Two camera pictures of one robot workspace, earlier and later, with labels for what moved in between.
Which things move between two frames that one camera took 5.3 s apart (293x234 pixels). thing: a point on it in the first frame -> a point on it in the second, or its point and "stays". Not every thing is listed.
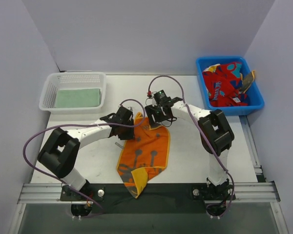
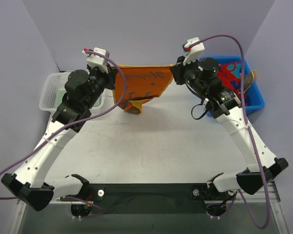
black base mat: (152, 199) stays
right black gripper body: (156, 117) -> (177, 73)
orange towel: (150, 148) -> (143, 84)
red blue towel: (223, 85) stays
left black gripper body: (126, 132) -> (110, 78)
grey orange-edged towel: (247, 79) stays
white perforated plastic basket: (54, 81) stays
